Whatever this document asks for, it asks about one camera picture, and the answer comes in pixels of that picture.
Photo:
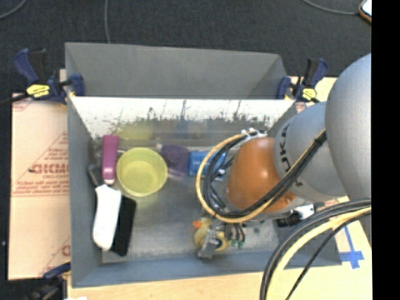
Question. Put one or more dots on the pale grey metal gripper finger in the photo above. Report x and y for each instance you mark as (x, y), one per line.
(208, 246)

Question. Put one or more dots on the yellow toy duck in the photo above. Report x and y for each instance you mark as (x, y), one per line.
(200, 233)

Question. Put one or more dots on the grey metal bin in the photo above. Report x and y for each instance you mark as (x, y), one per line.
(168, 223)

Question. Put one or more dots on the blue plastic object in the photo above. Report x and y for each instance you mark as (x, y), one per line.
(195, 164)

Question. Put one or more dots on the purple plastic object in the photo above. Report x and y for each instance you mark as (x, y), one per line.
(175, 159)

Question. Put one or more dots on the yellow-green plastic cup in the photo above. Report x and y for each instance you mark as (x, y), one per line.
(141, 172)

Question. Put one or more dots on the white brush black bristles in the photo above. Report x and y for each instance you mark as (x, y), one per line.
(106, 217)

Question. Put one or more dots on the brown cardboard board red print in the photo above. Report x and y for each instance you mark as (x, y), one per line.
(37, 205)

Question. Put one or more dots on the black cylinder on white bracket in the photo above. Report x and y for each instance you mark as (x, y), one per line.
(297, 215)

